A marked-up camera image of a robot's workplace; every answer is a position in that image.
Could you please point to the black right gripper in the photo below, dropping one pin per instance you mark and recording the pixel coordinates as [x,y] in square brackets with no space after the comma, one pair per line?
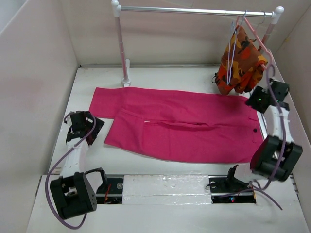
[254,100]

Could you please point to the orange camouflage shorts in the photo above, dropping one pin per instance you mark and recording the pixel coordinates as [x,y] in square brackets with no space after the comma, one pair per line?
[247,68]

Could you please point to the light blue wire hanger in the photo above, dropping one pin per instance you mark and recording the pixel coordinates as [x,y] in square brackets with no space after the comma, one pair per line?
[231,49]

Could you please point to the pink plastic hanger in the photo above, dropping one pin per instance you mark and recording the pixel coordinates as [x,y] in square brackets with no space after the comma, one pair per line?
[261,41]

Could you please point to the white clothes rack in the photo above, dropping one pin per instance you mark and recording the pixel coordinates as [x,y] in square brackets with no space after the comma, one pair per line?
[118,8]

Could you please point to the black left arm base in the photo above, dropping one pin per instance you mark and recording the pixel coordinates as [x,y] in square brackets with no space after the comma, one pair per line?
[112,192]

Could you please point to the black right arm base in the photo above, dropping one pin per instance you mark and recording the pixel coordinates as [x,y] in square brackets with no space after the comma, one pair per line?
[226,189]

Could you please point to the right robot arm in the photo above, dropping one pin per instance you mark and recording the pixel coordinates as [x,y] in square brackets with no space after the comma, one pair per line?
[278,151]

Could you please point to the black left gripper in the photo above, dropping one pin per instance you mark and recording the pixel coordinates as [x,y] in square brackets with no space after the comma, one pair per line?
[99,125]

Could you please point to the pink trousers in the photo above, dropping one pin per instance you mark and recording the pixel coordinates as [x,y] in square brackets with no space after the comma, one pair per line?
[179,126]

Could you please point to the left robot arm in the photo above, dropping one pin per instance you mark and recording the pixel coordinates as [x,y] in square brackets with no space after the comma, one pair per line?
[72,193]

